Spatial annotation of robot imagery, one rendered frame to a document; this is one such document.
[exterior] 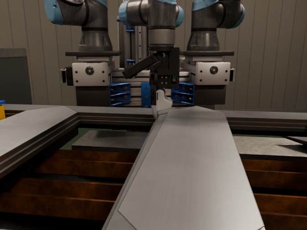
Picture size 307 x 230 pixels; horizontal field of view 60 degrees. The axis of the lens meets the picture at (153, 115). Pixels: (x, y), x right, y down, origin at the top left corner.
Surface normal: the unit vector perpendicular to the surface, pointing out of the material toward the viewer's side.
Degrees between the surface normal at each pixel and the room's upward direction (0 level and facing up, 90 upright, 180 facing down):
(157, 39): 90
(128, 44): 90
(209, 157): 0
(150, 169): 0
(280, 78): 90
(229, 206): 0
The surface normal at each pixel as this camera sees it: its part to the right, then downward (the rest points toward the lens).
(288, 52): 0.07, 0.25
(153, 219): 0.00, -0.97
